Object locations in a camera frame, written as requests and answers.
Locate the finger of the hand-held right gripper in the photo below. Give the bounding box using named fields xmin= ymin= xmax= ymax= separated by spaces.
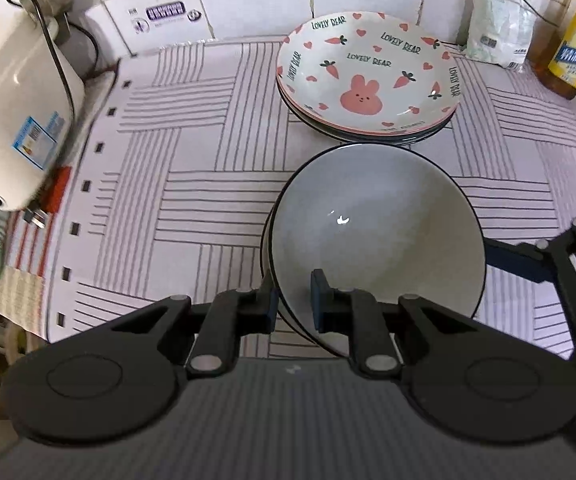
xmin=485 ymin=217 xmax=576 ymax=361

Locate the wall sticker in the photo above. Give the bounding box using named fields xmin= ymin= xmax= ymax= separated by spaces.
xmin=127 ymin=0 xmax=204 ymax=36

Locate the grey dark-rimmed bowl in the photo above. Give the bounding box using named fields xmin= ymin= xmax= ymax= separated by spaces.
xmin=259 ymin=195 xmax=354 ymax=359
xmin=269 ymin=144 xmax=487 ymax=341

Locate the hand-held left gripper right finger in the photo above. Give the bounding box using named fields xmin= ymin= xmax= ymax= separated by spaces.
xmin=310 ymin=269 xmax=481 ymax=378

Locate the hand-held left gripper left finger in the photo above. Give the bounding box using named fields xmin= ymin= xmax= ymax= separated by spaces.
xmin=110 ymin=270 xmax=281 ymax=378

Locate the striped tablecloth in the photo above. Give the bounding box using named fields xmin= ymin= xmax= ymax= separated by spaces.
xmin=5 ymin=40 xmax=576 ymax=361

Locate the power plug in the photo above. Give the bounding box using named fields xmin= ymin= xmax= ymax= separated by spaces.
xmin=22 ymin=204 xmax=49 ymax=228

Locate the black rice cooker cable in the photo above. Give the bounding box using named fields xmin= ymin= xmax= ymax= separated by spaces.
xmin=7 ymin=0 xmax=100 ymax=123

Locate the white plastic bag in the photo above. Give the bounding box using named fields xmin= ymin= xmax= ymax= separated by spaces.
xmin=463 ymin=0 xmax=544 ymax=71

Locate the white rice cooker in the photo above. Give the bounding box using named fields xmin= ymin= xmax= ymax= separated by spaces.
xmin=0 ymin=10 xmax=86 ymax=211

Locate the white carrot print plate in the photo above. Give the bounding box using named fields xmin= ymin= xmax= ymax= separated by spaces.
xmin=278 ymin=77 xmax=459 ymax=138
xmin=275 ymin=11 xmax=463 ymax=133

